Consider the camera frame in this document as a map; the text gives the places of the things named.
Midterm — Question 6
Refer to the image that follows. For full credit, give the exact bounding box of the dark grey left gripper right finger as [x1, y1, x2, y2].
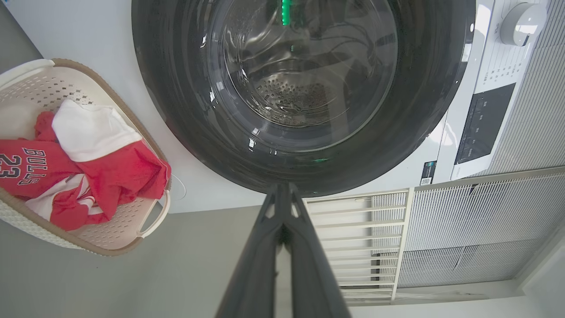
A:
[282, 183, 351, 318]

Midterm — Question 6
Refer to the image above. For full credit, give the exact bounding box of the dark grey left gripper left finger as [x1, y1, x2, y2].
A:
[215, 183, 287, 318]

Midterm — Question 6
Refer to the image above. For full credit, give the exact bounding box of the red and white basketball jersey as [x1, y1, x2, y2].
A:
[0, 99, 172, 231]

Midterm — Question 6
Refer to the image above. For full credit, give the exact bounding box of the glass washer door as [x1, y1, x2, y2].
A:
[131, 0, 476, 198]

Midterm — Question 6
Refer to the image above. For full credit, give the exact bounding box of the white front-load washing machine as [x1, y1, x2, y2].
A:
[4, 0, 565, 214]

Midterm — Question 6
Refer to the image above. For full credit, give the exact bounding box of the cream plastic laundry basket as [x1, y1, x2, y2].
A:
[0, 58, 172, 257]

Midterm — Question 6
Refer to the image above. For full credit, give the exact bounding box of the white appliance control knob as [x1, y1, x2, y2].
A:
[500, 2, 548, 47]

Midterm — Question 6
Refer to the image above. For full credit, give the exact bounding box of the white metal railing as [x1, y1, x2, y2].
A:
[305, 188, 413, 305]

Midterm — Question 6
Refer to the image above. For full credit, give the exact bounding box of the black QR code sticker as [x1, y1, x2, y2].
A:
[419, 160, 437, 186]

